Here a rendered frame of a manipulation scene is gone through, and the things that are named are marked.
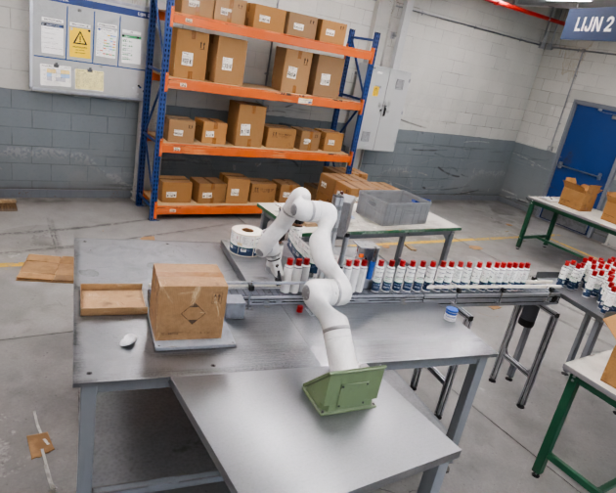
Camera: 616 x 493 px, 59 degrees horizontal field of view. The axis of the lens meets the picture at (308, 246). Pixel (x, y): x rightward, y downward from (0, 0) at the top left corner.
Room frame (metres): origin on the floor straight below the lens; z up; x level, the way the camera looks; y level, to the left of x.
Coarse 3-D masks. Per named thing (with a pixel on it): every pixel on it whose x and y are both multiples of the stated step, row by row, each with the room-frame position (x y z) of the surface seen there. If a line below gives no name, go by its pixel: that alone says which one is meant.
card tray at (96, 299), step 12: (84, 288) 2.42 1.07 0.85; (96, 288) 2.44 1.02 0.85; (108, 288) 2.46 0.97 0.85; (120, 288) 2.49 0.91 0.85; (132, 288) 2.52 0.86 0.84; (84, 300) 2.31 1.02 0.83; (96, 300) 2.33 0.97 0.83; (108, 300) 2.36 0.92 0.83; (120, 300) 2.38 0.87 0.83; (132, 300) 2.40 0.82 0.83; (144, 300) 2.43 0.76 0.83; (84, 312) 2.18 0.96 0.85; (96, 312) 2.21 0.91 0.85; (108, 312) 2.23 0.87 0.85; (120, 312) 2.25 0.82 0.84; (132, 312) 2.28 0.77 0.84; (144, 312) 2.30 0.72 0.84
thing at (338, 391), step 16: (368, 368) 1.87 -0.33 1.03; (384, 368) 1.91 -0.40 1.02; (304, 384) 1.93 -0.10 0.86; (320, 384) 1.84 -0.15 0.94; (336, 384) 1.81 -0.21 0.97; (352, 384) 1.84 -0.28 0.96; (368, 384) 1.88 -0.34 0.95; (320, 400) 1.82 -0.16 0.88; (336, 400) 1.82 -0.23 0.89; (352, 400) 1.85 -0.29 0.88; (368, 400) 1.89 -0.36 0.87
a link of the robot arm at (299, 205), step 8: (296, 192) 2.51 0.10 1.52; (304, 192) 2.47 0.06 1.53; (288, 200) 2.54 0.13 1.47; (296, 200) 2.37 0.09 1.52; (304, 200) 2.38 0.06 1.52; (288, 208) 2.54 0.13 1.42; (296, 208) 2.33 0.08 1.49; (304, 208) 2.33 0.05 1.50; (312, 208) 2.35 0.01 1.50; (296, 216) 2.33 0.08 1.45; (304, 216) 2.33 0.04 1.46; (312, 216) 2.35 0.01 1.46
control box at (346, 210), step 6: (348, 198) 2.76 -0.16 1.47; (354, 198) 2.79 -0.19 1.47; (348, 204) 2.67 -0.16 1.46; (342, 210) 2.67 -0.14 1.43; (348, 210) 2.67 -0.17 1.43; (342, 216) 2.67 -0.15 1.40; (348, 216) 2.69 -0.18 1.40; (342, 222) 2.67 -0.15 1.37; (348, 222) 2.75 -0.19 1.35; (342, 228) 2.67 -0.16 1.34; (348, 228) 2.82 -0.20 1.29; (336, 234) 2.67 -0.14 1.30; (342, 234) 2.67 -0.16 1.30
